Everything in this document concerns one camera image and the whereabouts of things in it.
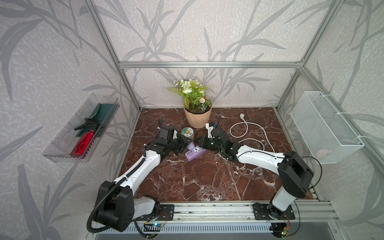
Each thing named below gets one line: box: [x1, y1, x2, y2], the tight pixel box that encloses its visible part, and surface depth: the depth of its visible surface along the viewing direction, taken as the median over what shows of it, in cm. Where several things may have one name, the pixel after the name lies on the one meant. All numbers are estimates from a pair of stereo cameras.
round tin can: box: [181, 127, 195, 140], surface depth 98 cm
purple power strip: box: [185, 145, 207, 162], surface depth 94 cm
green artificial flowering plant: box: [166, 79, 212, 113], surface depth 94 cm
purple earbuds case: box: [187, 141, 195, 150], surface depth 82 cm
